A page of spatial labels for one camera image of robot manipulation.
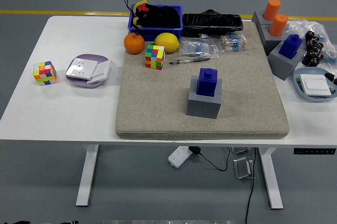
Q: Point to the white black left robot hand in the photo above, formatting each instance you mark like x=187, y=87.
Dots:
x=69, y=222

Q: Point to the blue square seal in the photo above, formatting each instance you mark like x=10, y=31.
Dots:
x=207, y=82
x=289, y=47

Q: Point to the grey seal holder block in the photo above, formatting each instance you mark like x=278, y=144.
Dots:
x=202, y=107
x=257, y=19
x=270, y=44
x=285, y=66

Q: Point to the orange cylinder seal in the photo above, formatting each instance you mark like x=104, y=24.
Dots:
x=272, y=9
x=278, y=25

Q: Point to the white table leg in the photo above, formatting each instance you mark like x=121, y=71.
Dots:
x=271, y=182
x=88, y=176

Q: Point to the white power strip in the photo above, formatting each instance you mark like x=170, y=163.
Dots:
x=179, y=157

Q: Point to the black power plug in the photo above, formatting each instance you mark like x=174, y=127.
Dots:
x=195, y=151

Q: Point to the grey-brown mat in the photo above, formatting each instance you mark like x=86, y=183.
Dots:
x=158, y=103

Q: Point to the stickerless colourful puzzle cube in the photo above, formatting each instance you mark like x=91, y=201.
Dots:
x=44, y=74

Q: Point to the purple plate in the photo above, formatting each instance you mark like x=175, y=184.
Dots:
x=91, y=57

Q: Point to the white-edged colourful puzzle cube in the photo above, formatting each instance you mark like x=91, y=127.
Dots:
x=154, y=57

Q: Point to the orange fruit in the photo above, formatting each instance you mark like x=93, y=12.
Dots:
x=134, y=44

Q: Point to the clear ballpoint pen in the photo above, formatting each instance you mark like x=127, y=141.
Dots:
x=189, y=61

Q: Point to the yellow lemon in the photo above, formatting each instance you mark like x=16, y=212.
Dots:
x=166, y=42

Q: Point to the blue plastic bin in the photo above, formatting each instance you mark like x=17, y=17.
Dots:
x=157, y=33

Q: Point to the clear bag of blue resistors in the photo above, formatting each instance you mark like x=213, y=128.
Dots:
x=197, y=46
x=232, y=41

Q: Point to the black plastic-wrapped keyboard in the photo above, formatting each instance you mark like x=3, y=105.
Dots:
x=210, y=22

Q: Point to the black table control panel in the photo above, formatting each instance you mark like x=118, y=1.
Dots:
x=314, y=151

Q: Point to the light blue plate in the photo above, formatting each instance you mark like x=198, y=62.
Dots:
x=313, y=71

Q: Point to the small black cylinder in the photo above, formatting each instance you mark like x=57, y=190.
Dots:
x=320, y=48
x=316, y=60
x=310, y=36
x=307, y=59
x=313, y=45

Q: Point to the crumpled clear plastic bag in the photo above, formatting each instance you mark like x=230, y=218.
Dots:
x=302, y=27

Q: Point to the white wall socket panel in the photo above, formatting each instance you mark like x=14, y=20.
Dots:
x=79, y=69

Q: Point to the white switch panel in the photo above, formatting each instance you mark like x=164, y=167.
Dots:
x=100, y=71
x=314, y=84

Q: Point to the metal floor bracket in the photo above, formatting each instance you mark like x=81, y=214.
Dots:
x=240, y=151
x=243, y=168

